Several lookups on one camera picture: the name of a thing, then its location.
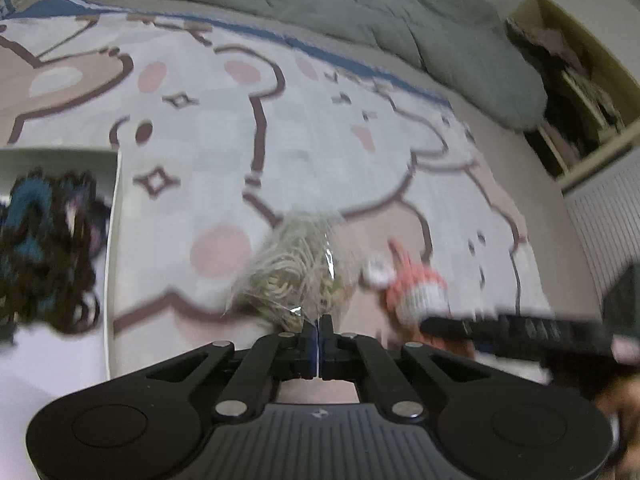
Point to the pink crochet bunny doll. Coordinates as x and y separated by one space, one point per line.
417 292

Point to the white ribbed panel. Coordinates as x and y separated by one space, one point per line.
605 230

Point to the wooden shelf with clothes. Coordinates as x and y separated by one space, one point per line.
575 85

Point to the white cardboard box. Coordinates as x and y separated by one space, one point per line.
60 360

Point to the bear printed blanket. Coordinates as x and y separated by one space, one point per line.
300 150

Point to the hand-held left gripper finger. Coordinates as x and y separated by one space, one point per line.
324 355
313 355

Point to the grey comforter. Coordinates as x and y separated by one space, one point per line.
375 15

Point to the beige bed sheet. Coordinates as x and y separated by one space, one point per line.
550 210

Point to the dark blue crochet scrunchie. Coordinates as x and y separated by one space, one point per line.
45 250

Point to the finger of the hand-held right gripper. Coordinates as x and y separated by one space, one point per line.
510 332

